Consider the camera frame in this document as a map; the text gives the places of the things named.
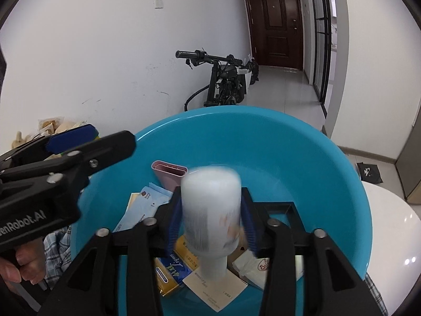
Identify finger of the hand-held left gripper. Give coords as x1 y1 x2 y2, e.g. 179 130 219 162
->
0 131 136 192
0 124 100 172

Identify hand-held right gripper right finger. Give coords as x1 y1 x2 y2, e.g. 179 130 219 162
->
241 187 384 316

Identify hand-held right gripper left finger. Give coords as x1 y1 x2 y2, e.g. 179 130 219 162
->
49 186 183 316

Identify light blue wet wipes pack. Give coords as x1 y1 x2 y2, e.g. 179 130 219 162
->
113 184 173 234

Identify white tissue pack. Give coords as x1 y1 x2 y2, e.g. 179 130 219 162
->
232 250 272 290

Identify white plastic bottle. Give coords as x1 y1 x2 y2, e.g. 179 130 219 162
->
182 166 242 282

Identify blue plastic basin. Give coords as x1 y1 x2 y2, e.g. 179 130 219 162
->
71 106 373 316

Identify person's left hand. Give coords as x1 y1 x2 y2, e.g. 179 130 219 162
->
0 236 51 285

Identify clear bag of pastries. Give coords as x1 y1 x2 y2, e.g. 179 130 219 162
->
38 116 64 135

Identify blue plaid cloth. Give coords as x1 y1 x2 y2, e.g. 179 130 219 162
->
43 225 389 316

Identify gold carton box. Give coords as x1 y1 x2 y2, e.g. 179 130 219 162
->
154 235 199 298

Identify pink plastic case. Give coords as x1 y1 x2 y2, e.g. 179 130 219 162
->
151 160 189 195

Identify beige plush toy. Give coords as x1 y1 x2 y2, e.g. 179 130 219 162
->
11 132 27 151

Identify white flat box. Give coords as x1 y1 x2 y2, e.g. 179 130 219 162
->
182 265 248 310

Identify black bag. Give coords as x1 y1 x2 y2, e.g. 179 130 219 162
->
356 162 384 184

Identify black bicycle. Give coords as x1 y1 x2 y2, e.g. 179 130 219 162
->
175 50 260 112

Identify dark brown entrance door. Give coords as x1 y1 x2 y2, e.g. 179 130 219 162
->
242 0 305 71

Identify black framed glass partition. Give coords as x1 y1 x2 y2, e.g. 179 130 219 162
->
307 0 339 119

